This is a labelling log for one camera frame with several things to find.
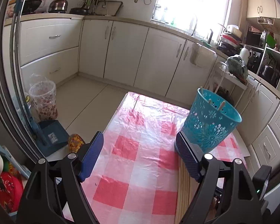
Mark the black wok pan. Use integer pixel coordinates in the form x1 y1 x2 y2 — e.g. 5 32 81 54
21 0 42 15

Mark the yellow patterned slipper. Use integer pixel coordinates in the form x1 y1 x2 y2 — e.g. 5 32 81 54
68 134 85 153

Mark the kitchen faucet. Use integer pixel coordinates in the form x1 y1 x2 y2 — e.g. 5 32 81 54
207 29 213 45

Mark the metal kettle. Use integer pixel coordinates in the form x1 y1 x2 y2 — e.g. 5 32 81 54
48 0 68 13

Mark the red white checkered tablecloth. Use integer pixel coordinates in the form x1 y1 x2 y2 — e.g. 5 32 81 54
60 91 248 224

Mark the white narrow storage cart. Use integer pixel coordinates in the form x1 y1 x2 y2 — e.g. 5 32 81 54
204 61 248 108

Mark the white thermos jug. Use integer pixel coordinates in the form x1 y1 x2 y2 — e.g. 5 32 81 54
239 45 250 65

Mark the floral lined trash bin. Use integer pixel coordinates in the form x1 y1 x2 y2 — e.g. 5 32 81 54
28 73 58 121

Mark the white hanging door bin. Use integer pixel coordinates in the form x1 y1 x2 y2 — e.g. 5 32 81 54
190 43 217 69

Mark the teal perforated plastic basket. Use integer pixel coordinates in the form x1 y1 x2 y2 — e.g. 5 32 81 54
181 88 242 153

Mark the green plastic bag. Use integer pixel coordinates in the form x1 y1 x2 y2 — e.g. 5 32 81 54
226 55 248 83

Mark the blue dustpan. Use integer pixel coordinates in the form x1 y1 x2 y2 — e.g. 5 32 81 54
38 120 69 157

